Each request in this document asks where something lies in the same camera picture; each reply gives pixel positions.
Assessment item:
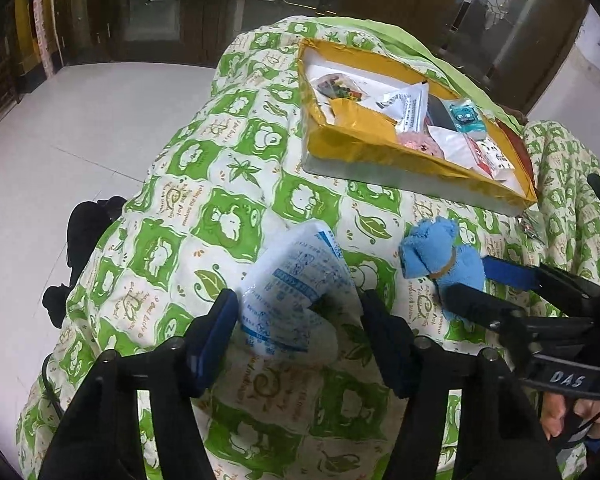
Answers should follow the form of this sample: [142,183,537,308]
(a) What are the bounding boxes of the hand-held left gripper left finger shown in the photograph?
[36,287,241,480]

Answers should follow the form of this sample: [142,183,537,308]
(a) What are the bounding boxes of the blue plush toy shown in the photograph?
[397,216,489,322]

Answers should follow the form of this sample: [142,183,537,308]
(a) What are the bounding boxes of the black chair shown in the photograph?
[41,196,129,332]

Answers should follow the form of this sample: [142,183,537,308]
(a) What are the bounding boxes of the black cable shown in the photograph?
[40,351,68,422]

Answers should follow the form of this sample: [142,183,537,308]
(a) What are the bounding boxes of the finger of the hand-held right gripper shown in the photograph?
[481,255,600,304]
[441,282,526,335]

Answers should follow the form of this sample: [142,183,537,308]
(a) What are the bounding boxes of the clear zip bag red print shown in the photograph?
[466,134,517,182]

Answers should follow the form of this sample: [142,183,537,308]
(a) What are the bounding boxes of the green printed blanket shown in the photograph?
[15,12,600,480]

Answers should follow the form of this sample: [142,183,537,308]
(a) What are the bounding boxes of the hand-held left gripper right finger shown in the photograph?
[360,289,560,480]

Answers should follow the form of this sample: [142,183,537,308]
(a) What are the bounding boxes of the dark wooden glass doors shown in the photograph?
[55,0,597,117]

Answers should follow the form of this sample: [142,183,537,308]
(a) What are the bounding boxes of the yellow cardboard box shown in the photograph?
[14,0,67,79]

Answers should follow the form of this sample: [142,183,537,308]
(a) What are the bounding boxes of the person's right hand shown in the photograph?
[539,392,600,441]

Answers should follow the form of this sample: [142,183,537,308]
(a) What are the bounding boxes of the bag of colourful bands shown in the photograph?
[315,73,364,104]

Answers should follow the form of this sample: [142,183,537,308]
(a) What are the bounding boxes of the teal cartoon packet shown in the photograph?
[442,98,489,139]

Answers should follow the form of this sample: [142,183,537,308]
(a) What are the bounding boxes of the white folded packet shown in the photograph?
[427,125,477,167]

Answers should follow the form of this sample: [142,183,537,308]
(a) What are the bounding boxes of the pink plush toy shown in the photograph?
[396,129,444,158]

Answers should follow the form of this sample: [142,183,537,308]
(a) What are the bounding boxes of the black rectangular pouch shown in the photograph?
[426,94,459,129]

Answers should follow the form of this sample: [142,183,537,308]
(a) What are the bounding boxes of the white printed packet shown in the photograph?
[374,79,432,134]

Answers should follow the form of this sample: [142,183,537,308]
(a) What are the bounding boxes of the white and blue packet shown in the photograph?
[239,219,364,362]

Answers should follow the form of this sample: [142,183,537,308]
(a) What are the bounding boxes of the gold foil lined box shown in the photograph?
[297,35,540,208]

